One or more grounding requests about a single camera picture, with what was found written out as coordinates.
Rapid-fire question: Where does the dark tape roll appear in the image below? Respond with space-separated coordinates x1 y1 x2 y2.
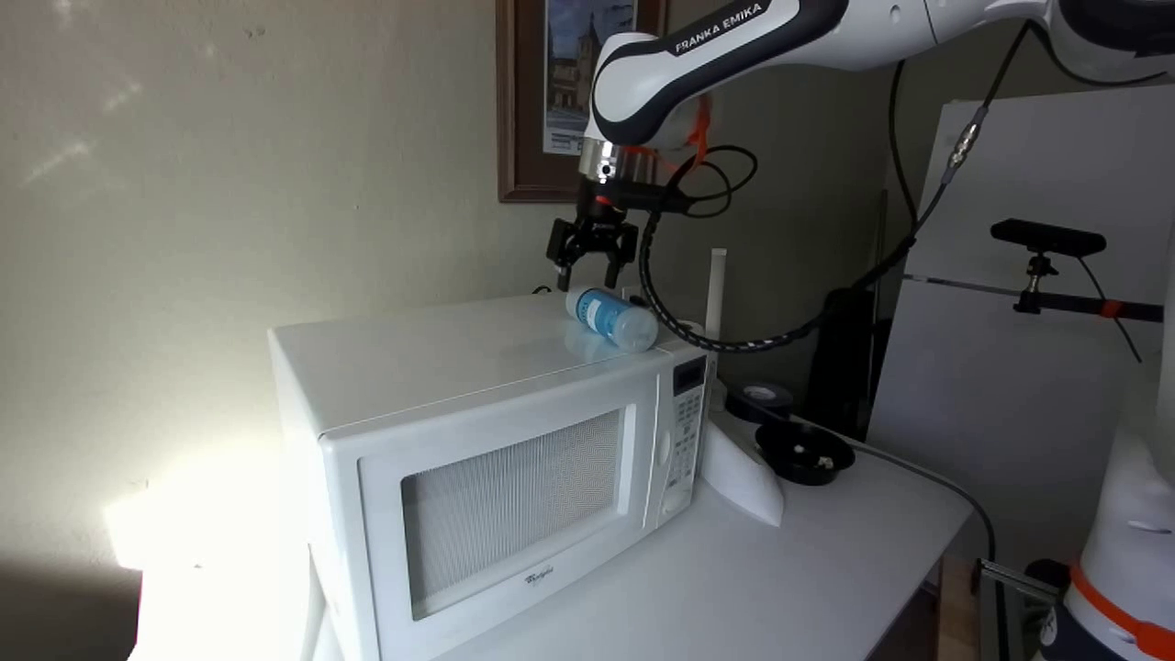
724 378 799 427

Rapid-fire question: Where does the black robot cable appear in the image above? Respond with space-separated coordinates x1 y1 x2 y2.
627 16 1175 360

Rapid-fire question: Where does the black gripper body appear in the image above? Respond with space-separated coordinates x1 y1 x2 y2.
563 196 639 248

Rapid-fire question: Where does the dark cable across table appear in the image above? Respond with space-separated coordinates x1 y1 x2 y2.
840 438 1003 568

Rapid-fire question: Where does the black stereo camera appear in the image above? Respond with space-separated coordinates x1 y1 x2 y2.
989 215 1112 263

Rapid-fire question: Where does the brown framed wall picture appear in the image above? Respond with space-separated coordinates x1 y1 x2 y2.
491 0 676 207

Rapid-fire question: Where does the white box under bowl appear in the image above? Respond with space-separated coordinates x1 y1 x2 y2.
697 245 786 530

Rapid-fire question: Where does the black round bowl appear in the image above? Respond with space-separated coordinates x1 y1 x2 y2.
754 416 858 488

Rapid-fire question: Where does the blue bottle with white cap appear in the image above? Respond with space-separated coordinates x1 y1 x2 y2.
563 284 665 360

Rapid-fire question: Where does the white board panel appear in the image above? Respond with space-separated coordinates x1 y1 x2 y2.
862 85 1175 579

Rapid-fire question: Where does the white microwave oven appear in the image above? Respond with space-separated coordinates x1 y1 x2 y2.
266 289 716 661

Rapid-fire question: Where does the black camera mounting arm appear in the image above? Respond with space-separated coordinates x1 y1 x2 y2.
901 248 1168 325

